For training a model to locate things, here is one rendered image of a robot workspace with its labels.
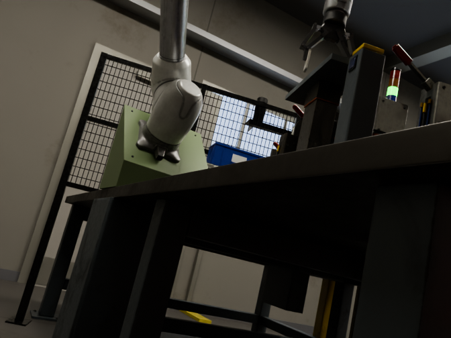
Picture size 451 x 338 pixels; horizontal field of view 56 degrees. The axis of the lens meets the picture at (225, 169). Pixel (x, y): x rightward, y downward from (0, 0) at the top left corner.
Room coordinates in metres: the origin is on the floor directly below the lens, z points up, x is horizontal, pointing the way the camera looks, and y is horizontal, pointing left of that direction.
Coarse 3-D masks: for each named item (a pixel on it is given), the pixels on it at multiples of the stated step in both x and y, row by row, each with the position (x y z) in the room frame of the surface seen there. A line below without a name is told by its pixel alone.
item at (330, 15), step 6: (330, 12) 1.24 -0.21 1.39; (336, 12) 1.23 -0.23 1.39; (342, 12) 1.24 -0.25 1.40; (324, 18) 1.26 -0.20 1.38; (330, 18) 1.24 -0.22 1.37; (336, 18) 1.23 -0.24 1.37; (342, 18) 1.24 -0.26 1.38; (324, 24) 1.26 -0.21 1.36; (330, 24) 1.26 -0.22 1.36; (336, 24) 1.26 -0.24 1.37; (342, 24) 1.25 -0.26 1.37; (324, 30) 1.26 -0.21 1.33; (342, 30) 1.26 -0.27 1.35; (330, 36) 1.26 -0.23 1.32; (336, 36) 1.26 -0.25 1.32; (342, 36) 1.26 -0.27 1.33
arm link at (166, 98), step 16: (176, 80) 1.47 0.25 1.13; (160, 96) 1.49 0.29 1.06; (176, 96) 1.44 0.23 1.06; (192, 96) 1.45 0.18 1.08; (160, 112) 1.49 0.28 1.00; (176, 112) 1.46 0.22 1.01; (192, 112) 1.48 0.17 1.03; (160, 128) 1.52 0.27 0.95; (176, 128) 1.51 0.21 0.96; (176, 144) 1.59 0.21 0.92
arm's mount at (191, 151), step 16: (128, 112) 1.67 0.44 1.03; (144, 112) 1.73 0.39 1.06; (128, 128) 1.60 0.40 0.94; (112, 144) 1.69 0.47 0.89; (128, 144) 1.53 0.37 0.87; (192, 144) 1.76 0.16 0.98; (112, 160) 1.61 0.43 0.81; (128, 160) 1.48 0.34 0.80; (144, 160) 1.52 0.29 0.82; (192, 160) 1.69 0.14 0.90; (112, 176) 1.55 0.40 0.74; (128, 176) 1.48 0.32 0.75; (144, 176) 1.51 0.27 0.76; (160, 176) 1.54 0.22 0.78
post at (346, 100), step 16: (368, 64) 0.99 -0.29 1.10; (352, 80) 1.01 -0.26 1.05; (368, 80) 0.99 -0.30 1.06; (352, 96) 0.99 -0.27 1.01; (368, 96) 0.99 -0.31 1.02; (352, 112) 0.99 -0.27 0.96; (368, 112) 0.99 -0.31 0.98; (336, 128) 1.05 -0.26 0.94; (352, 128) 0.99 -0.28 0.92; (368, 128) 1.00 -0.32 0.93
